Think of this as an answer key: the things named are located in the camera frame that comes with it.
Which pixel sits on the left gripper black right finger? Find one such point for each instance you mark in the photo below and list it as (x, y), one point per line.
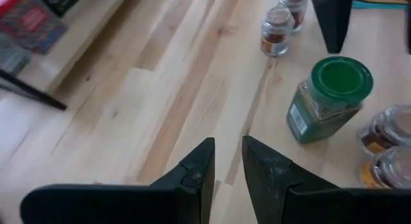
(321, 204)

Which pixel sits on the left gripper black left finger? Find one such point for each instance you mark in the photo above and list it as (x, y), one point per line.
(128, 204)

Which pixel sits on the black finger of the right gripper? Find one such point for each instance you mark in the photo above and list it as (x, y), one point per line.
(334, 22)
(409, 31)

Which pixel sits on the green-lid oregano jar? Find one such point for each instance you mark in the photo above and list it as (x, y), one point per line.
(337, 79)

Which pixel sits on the red-lid paprika tin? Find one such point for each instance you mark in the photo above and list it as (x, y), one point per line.
(32, 25)

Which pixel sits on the black spice tin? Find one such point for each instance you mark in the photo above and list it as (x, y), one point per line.
(61, 1)

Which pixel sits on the cork-top saffron glass jar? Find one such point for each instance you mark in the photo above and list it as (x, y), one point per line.
(276, 28)
(390, 167)
(295, 9)
(385, 131)

